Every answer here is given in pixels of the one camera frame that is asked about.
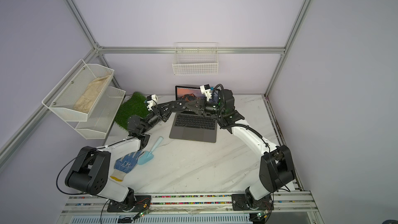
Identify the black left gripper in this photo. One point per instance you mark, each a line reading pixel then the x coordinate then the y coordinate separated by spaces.
pixel 161 112

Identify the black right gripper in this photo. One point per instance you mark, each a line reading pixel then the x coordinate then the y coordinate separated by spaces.
pixel 203 108

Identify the grey laptop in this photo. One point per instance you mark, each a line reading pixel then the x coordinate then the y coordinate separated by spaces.
pixel 189 126

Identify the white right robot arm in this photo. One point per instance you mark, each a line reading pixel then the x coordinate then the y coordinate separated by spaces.
pixel 276 169

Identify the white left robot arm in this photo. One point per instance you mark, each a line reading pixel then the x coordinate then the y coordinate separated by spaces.
pixel 99 171

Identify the green artificial grass mat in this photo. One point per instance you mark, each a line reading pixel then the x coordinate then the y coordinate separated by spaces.
pixel 134 105

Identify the light blue plastic scoop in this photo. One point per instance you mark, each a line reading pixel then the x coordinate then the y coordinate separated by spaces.
pixel 148 155

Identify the white lower mesh shelf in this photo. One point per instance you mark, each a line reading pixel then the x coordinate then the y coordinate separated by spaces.
pixel 103 115

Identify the white mesh shelf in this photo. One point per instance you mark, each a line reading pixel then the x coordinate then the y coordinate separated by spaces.
pixel 65 100
pixel 103 115

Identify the blue dotted work glove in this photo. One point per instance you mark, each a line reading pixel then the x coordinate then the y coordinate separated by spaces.
pixel 125 165

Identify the beige cloth in shelf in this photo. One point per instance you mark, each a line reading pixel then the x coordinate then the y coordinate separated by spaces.
pixel 87 100

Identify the white upper mesh shelf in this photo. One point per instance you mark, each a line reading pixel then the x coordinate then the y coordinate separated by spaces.
pixel 65 100

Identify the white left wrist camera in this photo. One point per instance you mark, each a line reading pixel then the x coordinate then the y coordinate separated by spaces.
pixel 150 101

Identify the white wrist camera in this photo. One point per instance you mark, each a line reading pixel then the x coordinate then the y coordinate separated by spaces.
pixel 150 101
pixel 207 90

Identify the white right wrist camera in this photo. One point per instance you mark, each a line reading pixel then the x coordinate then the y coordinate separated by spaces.
pixel 207 90

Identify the white wire wall basket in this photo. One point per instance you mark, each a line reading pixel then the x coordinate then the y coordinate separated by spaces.
pixel 195 58

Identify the aluminium enclosure frame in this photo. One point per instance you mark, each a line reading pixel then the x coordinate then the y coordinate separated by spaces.
pixel 15 143

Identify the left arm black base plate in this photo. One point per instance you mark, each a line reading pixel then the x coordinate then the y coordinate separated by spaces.
pixel 130 204

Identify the aluminium rail base frame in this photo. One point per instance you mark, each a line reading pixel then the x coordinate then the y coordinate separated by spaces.
pixel 298 207

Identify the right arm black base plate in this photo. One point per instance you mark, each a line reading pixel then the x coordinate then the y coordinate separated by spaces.
pixel 242 202

